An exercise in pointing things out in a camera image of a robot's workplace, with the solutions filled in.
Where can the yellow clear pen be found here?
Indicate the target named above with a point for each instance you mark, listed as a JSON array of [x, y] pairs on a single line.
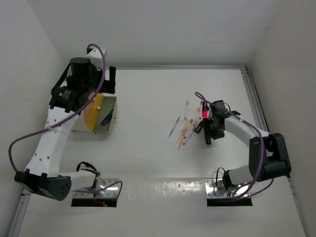
[[182, 131]]

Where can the pink highlighter black body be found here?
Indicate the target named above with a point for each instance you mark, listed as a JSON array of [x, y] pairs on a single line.
[[205, 110]]

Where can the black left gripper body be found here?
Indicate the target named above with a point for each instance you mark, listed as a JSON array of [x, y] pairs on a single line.
[[94, 84]]

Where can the peach cap white pen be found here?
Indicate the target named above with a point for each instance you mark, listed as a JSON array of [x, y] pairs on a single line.
[[196, 116]]

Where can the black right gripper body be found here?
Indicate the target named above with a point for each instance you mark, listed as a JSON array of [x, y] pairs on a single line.
[[216, 132]]

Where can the purple highlighter black body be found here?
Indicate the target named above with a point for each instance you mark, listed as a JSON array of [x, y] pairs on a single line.
[[107, 118]]

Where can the cylindrical beige drawer container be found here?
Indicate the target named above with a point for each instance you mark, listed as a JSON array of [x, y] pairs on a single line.
[[91, 117]]

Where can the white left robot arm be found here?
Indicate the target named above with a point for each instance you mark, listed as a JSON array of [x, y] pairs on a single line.
[[80, 82]]

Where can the blue clear pen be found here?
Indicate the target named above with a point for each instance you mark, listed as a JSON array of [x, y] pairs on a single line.
[[174, 126]]

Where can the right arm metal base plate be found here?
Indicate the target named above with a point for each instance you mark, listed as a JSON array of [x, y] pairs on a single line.
[[215, 189]]

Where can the purple cap white pen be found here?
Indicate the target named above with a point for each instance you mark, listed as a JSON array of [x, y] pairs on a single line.
[[190, 134]]

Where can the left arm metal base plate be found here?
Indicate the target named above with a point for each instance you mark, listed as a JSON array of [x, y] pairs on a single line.
[[103, 189]]

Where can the orange highlighter black body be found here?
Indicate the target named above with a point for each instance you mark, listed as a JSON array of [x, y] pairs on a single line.
[[199, 127]]

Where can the mauve cap white pen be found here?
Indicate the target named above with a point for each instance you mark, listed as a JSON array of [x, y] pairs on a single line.
[[200, 110]]

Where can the pink cap white pen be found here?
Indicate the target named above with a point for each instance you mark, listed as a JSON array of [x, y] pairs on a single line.
[[188, 125]]

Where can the light pink cap pen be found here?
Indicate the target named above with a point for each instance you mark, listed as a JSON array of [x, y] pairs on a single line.
[[186, 110]]

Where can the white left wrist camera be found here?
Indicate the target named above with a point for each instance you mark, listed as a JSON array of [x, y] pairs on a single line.
[[95, 58]]

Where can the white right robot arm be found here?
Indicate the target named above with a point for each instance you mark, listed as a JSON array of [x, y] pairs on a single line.
[[268, 156]]

